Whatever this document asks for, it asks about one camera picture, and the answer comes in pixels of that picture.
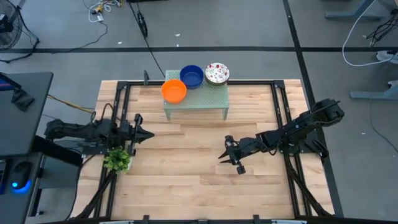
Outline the thin black floor cable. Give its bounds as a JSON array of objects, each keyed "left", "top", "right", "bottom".
[
  {"left": 369, "top": 99, "right": 398, "bottom": 146},
  {"left": 67, "top": 21, "right": 109, "bottom": 53}
]

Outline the black computer mouse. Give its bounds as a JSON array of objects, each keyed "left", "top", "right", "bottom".
[{"left": 10, "top": 161, "right": 32, "bottom": 194}]

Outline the orange plastic bowl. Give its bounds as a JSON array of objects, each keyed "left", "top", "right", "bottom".
[{"left": 160, "top": 78, "right": 188, "bottom": 105}]

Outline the black folded pouch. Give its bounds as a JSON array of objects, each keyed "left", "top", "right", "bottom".
[{"left": 11, "top": 88, "right": 35, "bottom": 112}]

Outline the blue plastic bowl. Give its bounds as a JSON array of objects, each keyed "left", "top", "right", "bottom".
[{"left": 179, "top": 64, "right": 205, "bottom": 90}]

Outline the green perforated metal rack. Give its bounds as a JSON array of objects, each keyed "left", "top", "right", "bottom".
[{"left": 164, "top": 68, "right": 230, "bottom": 121}]

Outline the dark laptop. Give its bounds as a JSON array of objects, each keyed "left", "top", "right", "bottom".
[{"left": 0, "top": 73, "right": 21, "bottom": 91}]

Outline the black cable bundle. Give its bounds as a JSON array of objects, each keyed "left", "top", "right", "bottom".
[{"left": 366, "top": 12, "right": 398, "bottom": 45}]

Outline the white and yellow cable bundle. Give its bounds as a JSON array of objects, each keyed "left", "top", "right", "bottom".
[{"left": 88, "top": 0, "right": 122, "bottom": 23}]

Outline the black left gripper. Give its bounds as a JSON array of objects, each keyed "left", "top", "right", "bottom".
[{"left": 121, "top": 113, "right": 155, "bottom": 156}]

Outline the small green potted plant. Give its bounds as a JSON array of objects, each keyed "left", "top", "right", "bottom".
[{"left": 103, "top": 146, "right": 133, "bottom": 174}]

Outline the black aluminium table frame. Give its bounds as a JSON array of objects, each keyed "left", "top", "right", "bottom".
[{"left": 73, "top": 79, "right": 335, "bottom": 224}]

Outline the grey desk leg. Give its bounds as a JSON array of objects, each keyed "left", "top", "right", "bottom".
[{"left": 325, "top": 0, "right": 398, "bottom": 21}]

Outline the white floor cable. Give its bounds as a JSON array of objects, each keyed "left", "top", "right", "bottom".
[{"left": 341, "top": 0, "right": 398, "bottom": 67}]

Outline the black floor fan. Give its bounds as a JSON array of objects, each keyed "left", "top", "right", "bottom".
[{"left": 0, "top": 0, "right": 40, "bottom": 64}]

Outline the black desk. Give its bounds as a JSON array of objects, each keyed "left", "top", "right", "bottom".
[{"left": 0, "top": 72, "right": 54, "bottom": 158}]

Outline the blue-grey desk foot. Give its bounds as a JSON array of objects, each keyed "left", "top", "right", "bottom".
[{"left": 349, "top": 88, "right": 392, "bottom": 100}]

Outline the long black cable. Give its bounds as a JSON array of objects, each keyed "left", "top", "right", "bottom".
[{"left": 127, "top": 0, "right": 166, "bottom": 78}]

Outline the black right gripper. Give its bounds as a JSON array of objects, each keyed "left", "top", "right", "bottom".
[{"left": 218, "top": 136, "right": 264, "bottom": 175}]

